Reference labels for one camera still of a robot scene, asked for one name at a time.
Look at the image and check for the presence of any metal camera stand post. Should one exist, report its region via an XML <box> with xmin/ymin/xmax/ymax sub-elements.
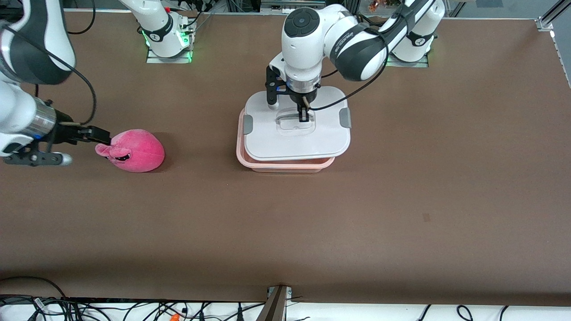
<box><xmin>257</xmin><ymin>285</ymin><xmax>293</xmax><ymax>321</ymax></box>

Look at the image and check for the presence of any black looped cable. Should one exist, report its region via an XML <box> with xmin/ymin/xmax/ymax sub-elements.
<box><xmin>0</xmin><ymin>276</ymin><xmax>67</xmax><ymax>299</ymax></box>

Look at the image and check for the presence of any pink plastic box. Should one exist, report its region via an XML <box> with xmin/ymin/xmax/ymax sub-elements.
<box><xmin>236</xmin><ymin>108</ymin><xmax>336</xmax><ymax>173</ymax></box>

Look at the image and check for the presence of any tangled black cable bundle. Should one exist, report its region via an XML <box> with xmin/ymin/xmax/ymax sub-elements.
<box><xmin>0</xmin><ymin>294</ymin><xmax>268</xmax><ymax>321</ymax></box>

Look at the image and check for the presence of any white box lid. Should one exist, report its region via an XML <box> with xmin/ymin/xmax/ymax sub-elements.
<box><xmin>244</xmin><ymin>86</ymin><xmax>352</xmax><ymax>161</ymax></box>

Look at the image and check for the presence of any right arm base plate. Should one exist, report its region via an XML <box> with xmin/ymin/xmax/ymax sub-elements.
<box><xmin>146</xmin><ymin>42</ymin><xmax>194</xmax><ymax>64</ymax></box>

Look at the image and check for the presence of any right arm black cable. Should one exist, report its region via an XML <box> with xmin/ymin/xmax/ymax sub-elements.
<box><xmin>0</xmin><ymin>0</ymin><xmax>97</xmax><ymax>126</ymax></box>

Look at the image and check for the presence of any aluminium frame rail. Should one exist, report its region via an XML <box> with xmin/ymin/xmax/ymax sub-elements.
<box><xmin>537</xmin><ymin>0</ymin><xmax>571</xmax><ymax>87</ymax></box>

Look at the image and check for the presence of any pink plush toy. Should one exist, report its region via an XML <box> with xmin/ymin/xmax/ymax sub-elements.
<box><xmin>95</xmin><ymin>129</ymin><xmax>166</xmax><ymax>173</ymax></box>

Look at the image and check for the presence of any grey metal box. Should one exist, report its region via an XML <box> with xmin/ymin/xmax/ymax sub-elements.
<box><xmin>261</xmin><ymin>0</ymin><xmax>326</xmax><ymax>13</ymax></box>

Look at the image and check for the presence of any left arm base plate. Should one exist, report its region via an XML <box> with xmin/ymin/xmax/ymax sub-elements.
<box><xmin>385</xmin><ymin>53</ymin><xmax>430</xmax><ymax>68</ymax></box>

